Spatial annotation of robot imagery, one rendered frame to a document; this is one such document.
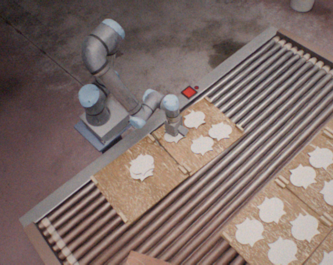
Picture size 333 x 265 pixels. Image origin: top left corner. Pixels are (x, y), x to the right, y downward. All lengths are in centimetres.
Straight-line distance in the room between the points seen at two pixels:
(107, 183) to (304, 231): 100
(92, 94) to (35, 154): 154
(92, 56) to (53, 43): 272
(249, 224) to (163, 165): 54
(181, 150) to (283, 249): 71
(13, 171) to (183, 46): 217
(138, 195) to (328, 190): 96
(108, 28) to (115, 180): 78
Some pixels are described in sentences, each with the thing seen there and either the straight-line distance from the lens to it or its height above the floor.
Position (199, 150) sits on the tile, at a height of 95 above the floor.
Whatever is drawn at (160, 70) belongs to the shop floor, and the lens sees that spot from 342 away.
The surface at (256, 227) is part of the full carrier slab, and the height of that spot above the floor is 95.
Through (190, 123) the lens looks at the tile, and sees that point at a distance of 183.
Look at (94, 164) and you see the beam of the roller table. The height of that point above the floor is 92.
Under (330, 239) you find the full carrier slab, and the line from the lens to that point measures 170.
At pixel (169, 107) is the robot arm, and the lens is 154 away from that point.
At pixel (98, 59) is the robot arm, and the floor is 153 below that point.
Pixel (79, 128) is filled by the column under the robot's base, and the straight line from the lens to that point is 204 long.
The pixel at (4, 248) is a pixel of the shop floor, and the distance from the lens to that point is 294.
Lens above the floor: 247
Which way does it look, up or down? 58 degrees down
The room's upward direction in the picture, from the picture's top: 8 degrees counter-clockwise
